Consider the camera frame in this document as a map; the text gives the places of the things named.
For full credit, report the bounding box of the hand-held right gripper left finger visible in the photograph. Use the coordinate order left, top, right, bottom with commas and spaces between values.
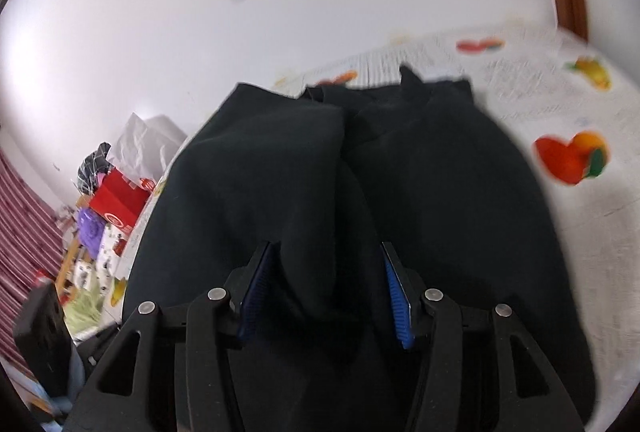
62, 241, 273, 432

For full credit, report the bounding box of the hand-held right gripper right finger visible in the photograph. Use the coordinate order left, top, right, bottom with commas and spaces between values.
380, 241, 586, 432

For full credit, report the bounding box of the black sweatshirt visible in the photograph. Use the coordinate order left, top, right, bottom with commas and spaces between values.
120, 64, 598, 432

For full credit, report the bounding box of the pale green cloth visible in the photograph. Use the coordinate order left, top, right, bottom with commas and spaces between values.
65, 287, 107, 340

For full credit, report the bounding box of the light blue cloth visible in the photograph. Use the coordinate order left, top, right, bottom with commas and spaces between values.
30, 352, 87, 432

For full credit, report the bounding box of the wooden stool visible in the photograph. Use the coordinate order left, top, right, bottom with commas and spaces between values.
54, 232, 85, 295

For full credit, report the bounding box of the white black-flowered cloth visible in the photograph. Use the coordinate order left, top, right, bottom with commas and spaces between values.
75, 227, 128, 297

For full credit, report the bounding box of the red striped curtain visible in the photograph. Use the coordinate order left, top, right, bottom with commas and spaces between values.
0, 147, 68, 373

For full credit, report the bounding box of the purple bag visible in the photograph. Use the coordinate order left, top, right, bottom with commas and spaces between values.
76, 208, 107, 257

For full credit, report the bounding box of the red paper bag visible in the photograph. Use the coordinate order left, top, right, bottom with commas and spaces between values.
89, 169, 151, 233

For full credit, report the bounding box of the dark checked cloth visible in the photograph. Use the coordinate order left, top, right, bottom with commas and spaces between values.
76, 142, 113, 197

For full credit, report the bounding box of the fruit-printed white tablecloth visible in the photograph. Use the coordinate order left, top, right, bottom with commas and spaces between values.
107, 24, 640, 432

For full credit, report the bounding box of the white plastic bag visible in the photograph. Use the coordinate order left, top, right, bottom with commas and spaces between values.
107, 112, 188, 185

